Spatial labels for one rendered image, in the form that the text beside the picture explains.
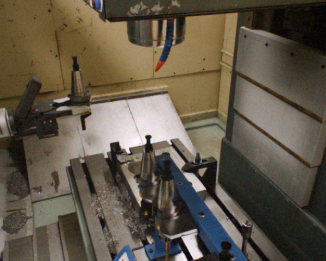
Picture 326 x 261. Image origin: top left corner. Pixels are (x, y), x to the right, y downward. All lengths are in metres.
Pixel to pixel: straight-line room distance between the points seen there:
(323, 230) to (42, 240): 0.99
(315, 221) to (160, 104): 1.21
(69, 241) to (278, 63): 0.96
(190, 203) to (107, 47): 1.42
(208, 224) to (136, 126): 1.38
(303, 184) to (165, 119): 1.06
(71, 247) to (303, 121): 0.90
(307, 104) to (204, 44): 1.21
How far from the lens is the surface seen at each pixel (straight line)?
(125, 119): 2.03
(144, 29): 0.90
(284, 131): 1.24
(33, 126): 1.00
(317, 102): 1.11
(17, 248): 1.45
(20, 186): 1.83
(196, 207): 0.71
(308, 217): 1.31
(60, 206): 1.71
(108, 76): 2.06
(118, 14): 0.60
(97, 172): 1.39
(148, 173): 0.78
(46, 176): 1.82
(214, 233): 0.66
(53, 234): 1.44
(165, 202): 0.69
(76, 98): 0.96
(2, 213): 1.70
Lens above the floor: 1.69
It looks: 29 degrees down
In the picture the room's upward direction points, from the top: straight up
